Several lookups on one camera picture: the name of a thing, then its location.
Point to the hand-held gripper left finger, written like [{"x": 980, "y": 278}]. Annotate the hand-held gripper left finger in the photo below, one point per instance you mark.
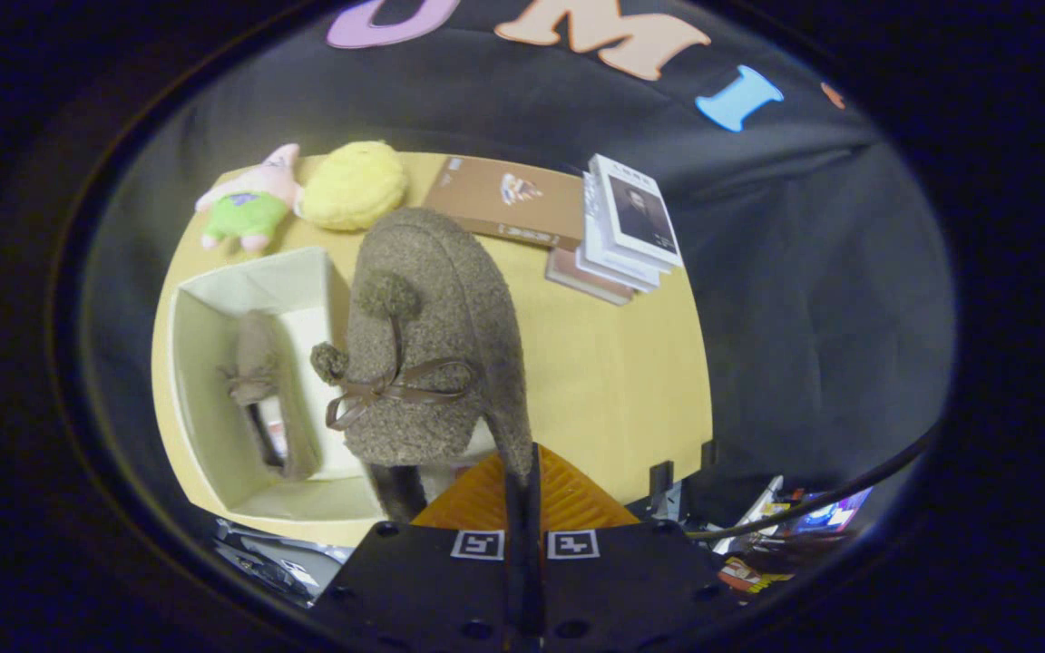
[{"x": 423, "y": 589}]

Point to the colourful clutter pile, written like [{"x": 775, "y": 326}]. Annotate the colourful clutter pile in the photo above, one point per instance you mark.
[{"x": 786, "y": 544}]

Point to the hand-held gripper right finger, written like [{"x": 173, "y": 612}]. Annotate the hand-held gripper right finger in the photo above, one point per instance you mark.
[{"x": 622, "y": 589}]

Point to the brown fabric storage box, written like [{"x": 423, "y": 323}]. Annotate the brown fabric storage box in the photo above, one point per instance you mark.
[{"x": 209, "y": 426}]

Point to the crumpled plastic bag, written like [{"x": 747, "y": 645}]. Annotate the crumpled plastic bag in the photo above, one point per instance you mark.
[{"x": 278, "y": 562}]

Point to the brown fuzzy pompom shoe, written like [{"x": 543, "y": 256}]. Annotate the brown fuzzy pompom shoe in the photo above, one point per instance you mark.
[
  {"x": 436, "y": 272},
  {"x": 255, "y": 354}
]

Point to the pink star plush toy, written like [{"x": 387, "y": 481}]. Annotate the pink star plush toy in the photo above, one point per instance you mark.
[{"x": 250, "y": 213}]

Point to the brown book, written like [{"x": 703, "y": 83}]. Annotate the brown book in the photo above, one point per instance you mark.
[{"x": 486, "y": 204}]

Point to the black table bracket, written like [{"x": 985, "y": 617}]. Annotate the black table bracket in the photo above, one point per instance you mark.
[{"x": 660, "y": 485}]

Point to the black backdrop cloth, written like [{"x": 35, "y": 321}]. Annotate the black backdrop cloth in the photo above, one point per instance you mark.
[{"x": 804, "y": 317}]

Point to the yellow round plush toy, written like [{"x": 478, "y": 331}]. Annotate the yellow round plush toy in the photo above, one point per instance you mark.
[{"x": 355, "y": 186}]

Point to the dark red book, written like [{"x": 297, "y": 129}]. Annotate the dark red book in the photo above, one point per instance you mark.
[{"x": 581, "y": 279}]

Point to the white portrait cover book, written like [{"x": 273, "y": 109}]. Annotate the white portrait cover book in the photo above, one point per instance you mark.
[{"x": 640, "y": 213}]

